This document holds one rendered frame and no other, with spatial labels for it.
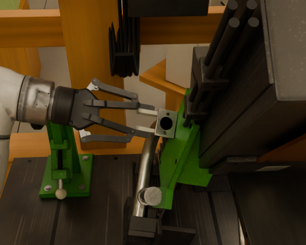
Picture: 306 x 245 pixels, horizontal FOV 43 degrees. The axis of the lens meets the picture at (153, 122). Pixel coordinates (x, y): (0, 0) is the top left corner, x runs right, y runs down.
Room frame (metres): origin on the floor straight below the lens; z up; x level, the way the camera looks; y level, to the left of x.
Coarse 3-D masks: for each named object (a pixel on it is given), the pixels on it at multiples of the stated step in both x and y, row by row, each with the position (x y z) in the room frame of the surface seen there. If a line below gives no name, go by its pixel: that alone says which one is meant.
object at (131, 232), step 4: (124, 232) 0.54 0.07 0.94; (128, 232) 0.51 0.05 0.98; (132, 232) 0.51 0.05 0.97; (136, 232) 0.51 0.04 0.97; (140, 232) 0.52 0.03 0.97; (144, 232) 0.52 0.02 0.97; (148, 232) 0.52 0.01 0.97; (152, 232) 0.52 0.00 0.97; (144, 236) 0.51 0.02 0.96; (148, 236) 0.51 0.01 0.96; (152, 236) 0.51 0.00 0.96
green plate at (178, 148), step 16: (176, 128) 0.60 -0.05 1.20; (192, 128) 0.52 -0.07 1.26; (176, 144) 0.57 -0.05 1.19; (192, 144) 0.53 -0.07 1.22; (160, 160) 0.62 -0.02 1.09; (176, 160) 0.53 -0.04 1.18; (192, 160) 0.53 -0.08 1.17; (160, 176) 0.58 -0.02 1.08; (176, 176) 0.52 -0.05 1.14; (192, 176) 0.53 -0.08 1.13; (208, 176) 0.53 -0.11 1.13
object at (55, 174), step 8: (64, 136) 0.74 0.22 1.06; (56, 144) 0.72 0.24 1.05; (64, 144) 0.72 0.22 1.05; (72, 144) 0.75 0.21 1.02; (72, 152) 0.73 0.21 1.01; (56, 160) 0.71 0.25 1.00; (64, 160) 0.71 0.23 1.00; (72, 160) 0.72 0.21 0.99; (56, 168) 0.70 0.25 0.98; (64, 168) 0.70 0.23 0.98; (72, 168) 0.70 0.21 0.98; (56, 176) 0.67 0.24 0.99; (64, 176) 0.67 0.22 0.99; (72, 176) 0.69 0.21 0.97
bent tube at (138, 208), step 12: (156, 120) 0.61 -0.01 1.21; (168, 120) 0.63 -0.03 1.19; (156, 132) 0.59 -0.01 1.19; (168, 132) 0.60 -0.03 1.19; (144, 144) 0.67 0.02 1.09; (156, 144) 0.67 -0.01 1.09; (144, 156) 0.65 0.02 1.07; (144, 168) 0.63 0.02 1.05; (144, 180) 0.61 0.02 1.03; (144, 216) 0.55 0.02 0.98
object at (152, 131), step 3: (135, 126) 0.61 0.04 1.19; (138, 126) 0.60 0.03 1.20; (141, 126) 0.60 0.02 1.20; (138, 129) 0.60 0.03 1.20; (141, 129) 0.60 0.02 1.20; (144, 129) 0.60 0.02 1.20; (147, 129) 0.60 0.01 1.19; (150, 129) 0.60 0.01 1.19; (153, 129) 0.60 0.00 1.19; (153, 132) 0.60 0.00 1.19; (165, 132) 0.60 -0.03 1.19
